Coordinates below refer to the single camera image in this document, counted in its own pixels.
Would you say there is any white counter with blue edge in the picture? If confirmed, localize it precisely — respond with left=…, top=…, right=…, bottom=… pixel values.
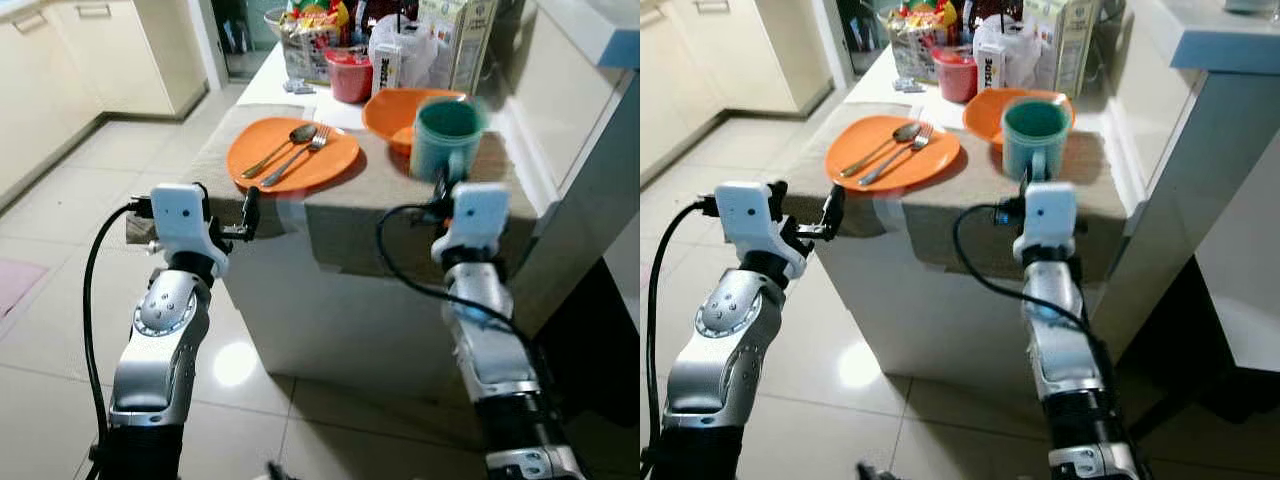
left=500, top=0, right=641, bottom=341
left=1090, top=0, right=1280, bottom=376

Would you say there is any green ceramic mug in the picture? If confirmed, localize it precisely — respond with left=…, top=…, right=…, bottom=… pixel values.
left=409, top=95, right=489, bottom=184
left=1001, top=96, right=1074, bottom=184

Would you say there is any cream printed carton box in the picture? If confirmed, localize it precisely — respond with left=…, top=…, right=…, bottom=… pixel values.
left=1021, top=0, right=1102, bottom=98
left=418, top=0, right=499, bottom=98

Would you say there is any beige table cloth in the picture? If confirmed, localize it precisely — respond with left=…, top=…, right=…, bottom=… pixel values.
left=780, top=102, right=1130, bottom=284
left=125, top=102, right=542, bottom=283

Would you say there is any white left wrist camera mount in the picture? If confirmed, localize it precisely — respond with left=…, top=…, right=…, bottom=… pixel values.
left=149, top=183, right=232, bottom=278
left=714, top=181, right=809, bottom=280

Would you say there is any metal spoon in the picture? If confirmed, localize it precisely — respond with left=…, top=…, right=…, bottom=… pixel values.
left=241, top=123, right=319, bottom=180
left=839, top=121, right=922, bottom=180

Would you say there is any metal fork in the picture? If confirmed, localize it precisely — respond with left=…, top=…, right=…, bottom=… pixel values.
left=857, top=123, right=935, bottom=188
left=260, top=126, right=332, bottom=189

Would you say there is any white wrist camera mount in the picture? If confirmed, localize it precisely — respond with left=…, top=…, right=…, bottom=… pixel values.
left=432, top=182, right=511, bottom=267
left=714, top=181, right=809, bottom=280
left=1013, top=181, right=1079, bottom=264
left=149, top=183, right=232, bottom=278

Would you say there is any white table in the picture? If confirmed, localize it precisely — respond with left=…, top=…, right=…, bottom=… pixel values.
left=812, top=40, right=1129, bottom=383
left=220, top=40, right=546, bottom=383

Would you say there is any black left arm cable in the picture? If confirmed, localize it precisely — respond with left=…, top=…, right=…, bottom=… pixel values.
left=645, top=197, right=721, bottom=480
left=83, top=198, right=153, bottom=480

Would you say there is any cream kitchen cabinet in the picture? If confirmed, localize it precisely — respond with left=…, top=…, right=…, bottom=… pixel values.
left=640, top=0, right=837, bottom=186
left=0, top=0, right=209, bottom=206

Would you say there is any red plastic cup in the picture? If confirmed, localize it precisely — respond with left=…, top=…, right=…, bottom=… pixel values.
left=326, top=47, right=374, bottom=105
left=931, top=46, right=980, bottom=105

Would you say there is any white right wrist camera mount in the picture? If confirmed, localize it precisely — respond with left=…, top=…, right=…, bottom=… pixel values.
left=1013, top=181, right=1079, bottom=264
left=432, top=182, right=511, bottom=267

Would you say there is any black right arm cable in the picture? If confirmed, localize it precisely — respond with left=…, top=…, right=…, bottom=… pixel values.
left=951, top=202, right=1093, bottom=333
left=377, top=203, right=533, bottom=346

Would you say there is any white plastic bag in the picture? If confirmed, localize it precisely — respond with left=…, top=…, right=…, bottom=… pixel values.
left=367, top=14, right=442, bottom=97
left=974, top=18, right=1043, bottom=93

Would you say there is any orange plate with cutlery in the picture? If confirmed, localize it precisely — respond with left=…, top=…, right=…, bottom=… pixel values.
left=226, top=117, right=362, bottom=195
left=824, top=114, right=962, bottom=194

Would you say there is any empty orange plate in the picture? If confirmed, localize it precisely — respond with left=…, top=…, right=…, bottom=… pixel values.
left=362, top=88, right=467, bottom=157
left=963, top=88, right=1075, bottom=153

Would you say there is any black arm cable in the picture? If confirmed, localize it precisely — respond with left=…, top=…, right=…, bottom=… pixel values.
left=83, top=198, right=153, bottom=480
left=377, top=203, right=533, bottom=346
left=951, top=202, right=1093, bottom=333
left=645, top=197, right=721, bottom=480

